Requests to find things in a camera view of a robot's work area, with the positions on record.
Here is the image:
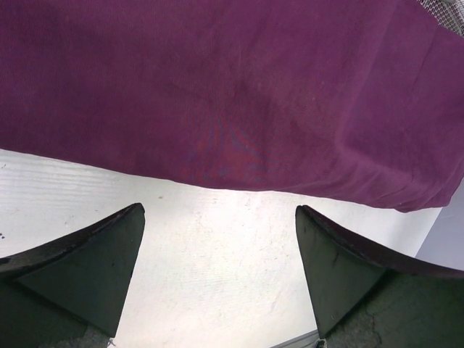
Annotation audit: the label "purple cloth wrap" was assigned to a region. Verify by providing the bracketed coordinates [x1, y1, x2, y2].
[1, 1, 463, 212]

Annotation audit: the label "wire mesh instrument tray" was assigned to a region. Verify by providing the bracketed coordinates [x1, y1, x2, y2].
[418, 0, 464, 37]

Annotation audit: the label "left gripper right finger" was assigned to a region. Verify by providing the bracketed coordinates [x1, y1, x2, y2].
[295, 206, 463, 339]

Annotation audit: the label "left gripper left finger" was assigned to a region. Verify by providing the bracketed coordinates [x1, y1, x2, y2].
[1, 203, 144, 337]

